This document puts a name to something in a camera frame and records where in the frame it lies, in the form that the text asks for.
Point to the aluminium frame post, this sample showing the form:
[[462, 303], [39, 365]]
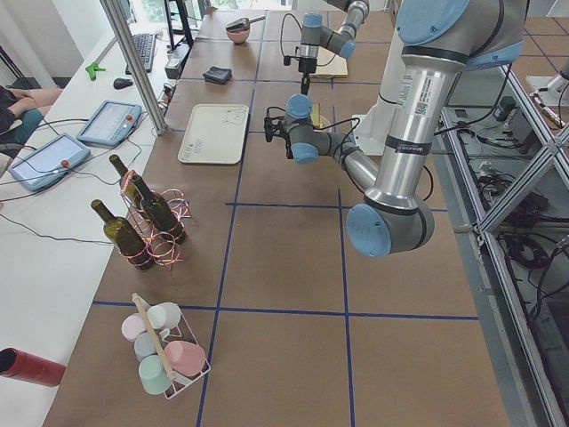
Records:
[[123, 35]]

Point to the metal scoop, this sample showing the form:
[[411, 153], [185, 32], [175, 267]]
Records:
[[242, 21]]

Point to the dark wine bottle three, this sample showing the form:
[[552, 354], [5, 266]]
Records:
[[122, 171]]

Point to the wooden cutting board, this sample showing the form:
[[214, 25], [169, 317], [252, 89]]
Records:
[[330, 65]]

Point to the grey cup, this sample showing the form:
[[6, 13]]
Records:
[[144, 346]]

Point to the black computer mouse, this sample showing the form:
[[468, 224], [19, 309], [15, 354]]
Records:
[[122, 83]]

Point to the white cup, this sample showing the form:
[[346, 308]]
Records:
[[164, 315]]

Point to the cream bear tray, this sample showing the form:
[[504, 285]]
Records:
[[215, 134]]

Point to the white wire cup rack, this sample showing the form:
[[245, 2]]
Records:
[[182, 332]]

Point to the red cylinder bottle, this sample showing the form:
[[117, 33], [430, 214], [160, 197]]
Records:
[[26, 367]]

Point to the copper wire bottle rack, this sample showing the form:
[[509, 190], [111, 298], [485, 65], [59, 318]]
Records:
[[160, 245]]

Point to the dark wine bottle one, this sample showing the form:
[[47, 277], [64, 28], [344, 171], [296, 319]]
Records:
[[124, 236]]

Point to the pink bowl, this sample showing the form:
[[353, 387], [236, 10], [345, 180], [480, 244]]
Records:
[[238, 34]]

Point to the teach pendant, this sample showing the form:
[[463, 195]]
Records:
[[110, 124], [47, 165]]

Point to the black keyboard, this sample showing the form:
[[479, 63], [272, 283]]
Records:
[[145, 46]]

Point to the pink cup large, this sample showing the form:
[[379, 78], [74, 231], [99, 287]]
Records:
[[186, 358]]

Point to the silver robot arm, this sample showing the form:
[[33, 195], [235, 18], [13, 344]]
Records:
[[440, 39], [314, 34]]

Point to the green plastic tool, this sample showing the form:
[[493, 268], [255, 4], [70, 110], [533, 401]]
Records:
[[93, 69]]

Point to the teach pendant far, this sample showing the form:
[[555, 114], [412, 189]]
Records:
[[110, 124]]

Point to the grey folded cloth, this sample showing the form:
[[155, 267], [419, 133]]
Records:
[[219, 76]]

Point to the bread slice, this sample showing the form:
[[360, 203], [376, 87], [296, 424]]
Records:
[[315, 115]]

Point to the pink cup small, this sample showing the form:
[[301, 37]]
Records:
[[132, 327]]

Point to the mint green cup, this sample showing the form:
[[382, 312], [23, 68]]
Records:
[[153, 377]]

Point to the teach pendant near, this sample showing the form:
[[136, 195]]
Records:
[[47, 165]]

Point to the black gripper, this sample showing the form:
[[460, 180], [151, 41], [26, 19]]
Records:
[[288, 142], [305, 66]]

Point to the dark wine bottle two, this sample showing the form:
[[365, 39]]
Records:
[[159, 212]]

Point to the white round plate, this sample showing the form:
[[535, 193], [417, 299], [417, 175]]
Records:
[[322, 124]]

